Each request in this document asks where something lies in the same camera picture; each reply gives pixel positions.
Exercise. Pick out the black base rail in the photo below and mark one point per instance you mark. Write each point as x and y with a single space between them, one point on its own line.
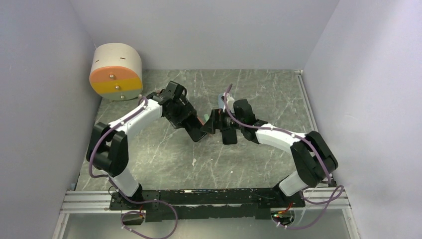
258 203

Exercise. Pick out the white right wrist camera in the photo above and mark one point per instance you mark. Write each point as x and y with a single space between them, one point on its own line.
228 101

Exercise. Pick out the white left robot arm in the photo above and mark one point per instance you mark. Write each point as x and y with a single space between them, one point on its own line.
108 150

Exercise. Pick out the light blue phone case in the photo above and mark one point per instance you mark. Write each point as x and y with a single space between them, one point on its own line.
221 104

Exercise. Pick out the round drawer cabinet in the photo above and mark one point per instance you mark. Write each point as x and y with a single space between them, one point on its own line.
116 72

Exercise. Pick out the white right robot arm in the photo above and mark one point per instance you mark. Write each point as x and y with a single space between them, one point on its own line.
314 161

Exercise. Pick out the black phone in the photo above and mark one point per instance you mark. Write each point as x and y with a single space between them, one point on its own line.
193 126

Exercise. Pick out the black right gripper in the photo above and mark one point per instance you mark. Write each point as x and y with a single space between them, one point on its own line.
215 121

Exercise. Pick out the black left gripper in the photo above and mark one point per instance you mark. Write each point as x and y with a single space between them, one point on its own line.
187 110

